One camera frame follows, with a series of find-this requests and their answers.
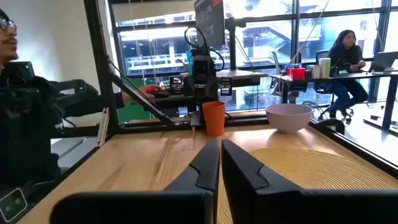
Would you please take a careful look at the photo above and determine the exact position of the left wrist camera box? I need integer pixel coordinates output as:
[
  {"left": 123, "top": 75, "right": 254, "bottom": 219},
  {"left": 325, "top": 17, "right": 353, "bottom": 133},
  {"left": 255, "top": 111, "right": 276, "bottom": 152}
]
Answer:
[{"left": 192, "top": 55, "right": 210, "bottom": 77}]

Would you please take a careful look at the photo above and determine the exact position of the white bowl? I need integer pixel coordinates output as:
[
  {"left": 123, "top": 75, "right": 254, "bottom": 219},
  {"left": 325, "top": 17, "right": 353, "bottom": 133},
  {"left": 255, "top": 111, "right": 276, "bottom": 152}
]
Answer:
[{"left": 265, "top": 103, "right": 314, "bottom": 134}]

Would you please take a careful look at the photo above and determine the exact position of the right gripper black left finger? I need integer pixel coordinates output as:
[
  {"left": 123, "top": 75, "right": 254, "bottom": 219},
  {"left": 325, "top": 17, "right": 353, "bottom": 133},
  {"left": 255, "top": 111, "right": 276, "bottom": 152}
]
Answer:
[{"left": 50, "top": 139, "right": 221, "bottom": 224}]

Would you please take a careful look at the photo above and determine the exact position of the white cylindrical container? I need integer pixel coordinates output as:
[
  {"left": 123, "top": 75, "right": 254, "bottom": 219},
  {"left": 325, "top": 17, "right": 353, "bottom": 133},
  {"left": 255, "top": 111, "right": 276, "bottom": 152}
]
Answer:
[{"left": 319, "top": 57, "right": 331, "bottom": 79}]

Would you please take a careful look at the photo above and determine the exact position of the black aluminium table frame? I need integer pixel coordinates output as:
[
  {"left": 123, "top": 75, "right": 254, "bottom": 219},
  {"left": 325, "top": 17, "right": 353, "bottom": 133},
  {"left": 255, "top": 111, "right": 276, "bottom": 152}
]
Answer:
[{"left": 51, "top": 0, "right": 398, "bottom": 178}]

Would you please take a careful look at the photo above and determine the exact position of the long dark office desk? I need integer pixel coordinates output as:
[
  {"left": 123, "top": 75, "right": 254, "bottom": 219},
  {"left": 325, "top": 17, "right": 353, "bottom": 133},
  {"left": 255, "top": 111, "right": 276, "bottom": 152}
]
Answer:
[{"left": 270, "top": 70, "right": 398, "bottom": 129}]

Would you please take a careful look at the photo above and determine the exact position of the red box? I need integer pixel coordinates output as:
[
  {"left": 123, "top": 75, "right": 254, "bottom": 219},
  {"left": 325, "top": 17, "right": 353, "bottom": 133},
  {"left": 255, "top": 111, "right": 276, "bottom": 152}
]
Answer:
[{"left": 286, "top": 67, "right": 307, "bottom": 82}]

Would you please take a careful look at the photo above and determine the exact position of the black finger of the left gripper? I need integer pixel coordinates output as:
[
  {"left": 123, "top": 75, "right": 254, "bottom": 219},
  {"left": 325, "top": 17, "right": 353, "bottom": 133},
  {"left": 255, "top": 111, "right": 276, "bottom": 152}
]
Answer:
[
  {"left": 219, "top": 76, "right": 233, "bottom": 96},
  {"left": 169, "top": 75, "right": 184, "bottom": 95}
]

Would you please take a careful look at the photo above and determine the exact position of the black computer monitor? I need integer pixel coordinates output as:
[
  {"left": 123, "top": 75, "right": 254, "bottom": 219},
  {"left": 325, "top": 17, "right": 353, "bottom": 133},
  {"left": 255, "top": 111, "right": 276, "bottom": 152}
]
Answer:
[{"left": 194, "top": 0, "right": 226, "bottom": 47}]

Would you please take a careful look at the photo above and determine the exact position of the small dark desk top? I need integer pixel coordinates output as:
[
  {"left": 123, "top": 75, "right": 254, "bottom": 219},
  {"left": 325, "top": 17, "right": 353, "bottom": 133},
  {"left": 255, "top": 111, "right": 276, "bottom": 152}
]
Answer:
[{"left": 216, "top": 69, "right": 269, "bottom": 88}]

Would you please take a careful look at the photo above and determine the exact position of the person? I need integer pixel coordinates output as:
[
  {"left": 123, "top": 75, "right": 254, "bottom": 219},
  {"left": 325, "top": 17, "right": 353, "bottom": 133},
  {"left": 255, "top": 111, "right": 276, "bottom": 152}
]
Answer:
[
  {"left": 317, "top": 29, "right": 369, "bottom": 119},
  {"left": 0, "top": 7, "right": 164, "bottom": 203}
]

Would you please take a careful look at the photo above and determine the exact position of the black monitor pole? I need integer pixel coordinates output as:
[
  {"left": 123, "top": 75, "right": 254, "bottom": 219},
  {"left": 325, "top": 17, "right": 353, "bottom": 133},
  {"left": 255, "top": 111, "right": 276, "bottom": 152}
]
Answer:
[{"left": 225, "top": 17, "right": 247, "bottom": 71}]

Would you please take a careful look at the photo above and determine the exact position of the black office chair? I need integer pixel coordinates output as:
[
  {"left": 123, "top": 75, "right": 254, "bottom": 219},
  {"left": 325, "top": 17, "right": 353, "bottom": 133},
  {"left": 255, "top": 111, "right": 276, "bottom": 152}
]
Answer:
[{"left": 313, "top": 49, "right": 355, "bottom": 124}]

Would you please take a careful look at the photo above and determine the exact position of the round woven beige placemat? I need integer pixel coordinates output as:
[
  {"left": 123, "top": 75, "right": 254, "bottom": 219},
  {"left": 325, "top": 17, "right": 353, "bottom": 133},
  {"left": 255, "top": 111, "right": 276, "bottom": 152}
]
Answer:
[{"left": 216, "top": 147, "right": 398, "bottom": 224}]

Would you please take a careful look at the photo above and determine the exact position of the grey laptop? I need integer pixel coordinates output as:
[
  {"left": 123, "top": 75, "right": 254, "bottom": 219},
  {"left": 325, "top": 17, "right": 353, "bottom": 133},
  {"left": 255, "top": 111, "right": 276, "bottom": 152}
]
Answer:
[{"left": 368, "top": 51, "right": 398, "bottom": 73}]

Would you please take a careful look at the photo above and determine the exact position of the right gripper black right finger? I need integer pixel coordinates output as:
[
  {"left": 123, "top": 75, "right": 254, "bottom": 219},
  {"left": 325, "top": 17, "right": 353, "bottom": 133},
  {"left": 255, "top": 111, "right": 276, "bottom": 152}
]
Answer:
[{"left": 221, "top": 139, "right": 398, "bottom": 224}]

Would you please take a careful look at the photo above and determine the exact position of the orange plastic cup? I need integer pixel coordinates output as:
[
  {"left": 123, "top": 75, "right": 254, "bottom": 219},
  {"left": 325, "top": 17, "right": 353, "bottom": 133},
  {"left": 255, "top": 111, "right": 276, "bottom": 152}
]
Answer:
[{"left": 201, "top": 101, "right": 227, "bottom": 137}]

